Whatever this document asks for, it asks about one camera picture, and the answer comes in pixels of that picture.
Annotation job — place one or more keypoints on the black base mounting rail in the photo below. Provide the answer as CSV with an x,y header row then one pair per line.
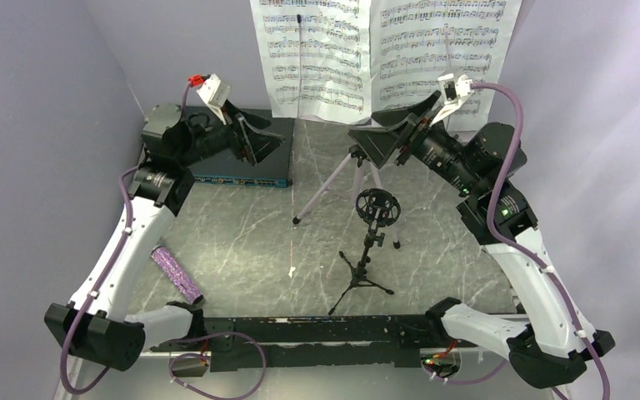
x,y
402,341

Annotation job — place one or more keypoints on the dark network switch box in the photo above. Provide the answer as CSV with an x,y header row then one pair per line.
x,y
164,136

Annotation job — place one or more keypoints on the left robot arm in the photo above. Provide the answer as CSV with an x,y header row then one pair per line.
x,y
94,324

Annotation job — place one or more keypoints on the sheet music page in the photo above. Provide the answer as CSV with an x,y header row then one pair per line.
x,y
413,43
315,57

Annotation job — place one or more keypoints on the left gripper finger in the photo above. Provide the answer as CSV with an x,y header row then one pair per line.
x,y
258,145
253,120

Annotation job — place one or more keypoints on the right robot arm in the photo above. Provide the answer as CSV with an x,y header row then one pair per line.
x,y
556,343

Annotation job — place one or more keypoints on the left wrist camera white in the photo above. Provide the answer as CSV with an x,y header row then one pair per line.
x,y
213,92

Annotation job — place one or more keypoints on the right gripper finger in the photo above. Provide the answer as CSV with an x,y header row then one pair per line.
x,y
393,117
378,143

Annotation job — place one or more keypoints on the purple glitter tube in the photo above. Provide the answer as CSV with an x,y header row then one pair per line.
x,y
177,275

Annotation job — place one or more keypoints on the black microphone tripod with shockmount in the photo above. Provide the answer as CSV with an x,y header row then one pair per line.
x,y
377,208

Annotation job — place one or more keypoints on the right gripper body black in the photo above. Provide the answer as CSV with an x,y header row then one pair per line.
x,y
442,152

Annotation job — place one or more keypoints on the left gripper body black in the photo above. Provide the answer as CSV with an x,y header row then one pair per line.
x,y
209,140

